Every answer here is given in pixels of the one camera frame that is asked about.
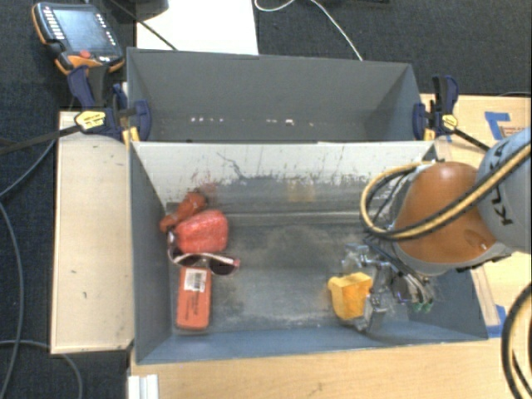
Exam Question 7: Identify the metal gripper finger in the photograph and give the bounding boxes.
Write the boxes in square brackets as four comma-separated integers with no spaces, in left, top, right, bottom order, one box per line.
[362,293,391,334]
[340,243,372,272]

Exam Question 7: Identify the yellow sponge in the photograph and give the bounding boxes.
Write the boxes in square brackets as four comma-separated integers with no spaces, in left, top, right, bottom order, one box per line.
[327,271,374,321]

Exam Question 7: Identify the grey metal bin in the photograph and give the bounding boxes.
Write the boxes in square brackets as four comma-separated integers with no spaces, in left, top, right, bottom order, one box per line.
[126,47,490,366]

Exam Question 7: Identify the red mesh sponge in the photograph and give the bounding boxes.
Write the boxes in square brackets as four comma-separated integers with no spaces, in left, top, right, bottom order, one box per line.
[173,209,230,254]

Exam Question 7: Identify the orange-red flat packet with barcode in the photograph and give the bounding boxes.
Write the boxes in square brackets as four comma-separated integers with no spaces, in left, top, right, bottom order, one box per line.
[174,265,213,333]

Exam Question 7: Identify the orange-red toy animal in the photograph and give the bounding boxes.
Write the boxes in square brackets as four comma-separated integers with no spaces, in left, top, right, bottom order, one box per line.
[159,191,209,233]

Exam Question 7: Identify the pale wood board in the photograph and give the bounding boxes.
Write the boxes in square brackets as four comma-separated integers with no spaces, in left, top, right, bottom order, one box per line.
[50,111,135,355]

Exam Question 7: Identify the sunglasses with pale frame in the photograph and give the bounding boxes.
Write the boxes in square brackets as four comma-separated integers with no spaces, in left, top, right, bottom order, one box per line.
[166,233,241,276]

